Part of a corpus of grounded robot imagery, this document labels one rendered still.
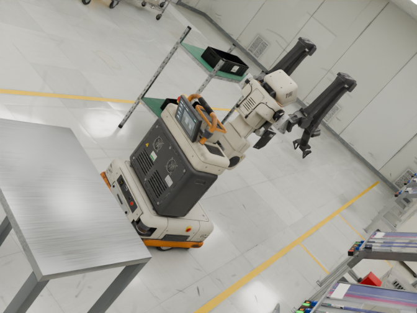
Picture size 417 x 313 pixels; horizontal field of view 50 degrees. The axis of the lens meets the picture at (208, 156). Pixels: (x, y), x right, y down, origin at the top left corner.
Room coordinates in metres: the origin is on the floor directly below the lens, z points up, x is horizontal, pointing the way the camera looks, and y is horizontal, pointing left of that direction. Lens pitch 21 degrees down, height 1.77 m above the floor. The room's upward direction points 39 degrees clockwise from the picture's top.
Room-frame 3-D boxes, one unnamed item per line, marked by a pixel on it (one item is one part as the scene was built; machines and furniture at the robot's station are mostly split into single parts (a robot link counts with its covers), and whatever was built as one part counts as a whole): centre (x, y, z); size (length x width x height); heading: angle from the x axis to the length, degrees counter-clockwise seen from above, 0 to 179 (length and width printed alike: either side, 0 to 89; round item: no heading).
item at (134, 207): (2.53, 0.25, 0.23); 0.41 x 0.02 x 0.08; 51
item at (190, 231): (2.80, 0.07, 0.16); 0.67 x 0.64 x 0.25; 141
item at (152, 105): (4.04, 0.45, 0.55); 0.91 x 0.46 x 1.10; 161
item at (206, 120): (2.71, 0.14, 0.87); 0.23 x 0.15 x 0.11; 51
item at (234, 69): (4.01, 0.41, 1.01); 0.57 x 0.17 x 0.11; 160
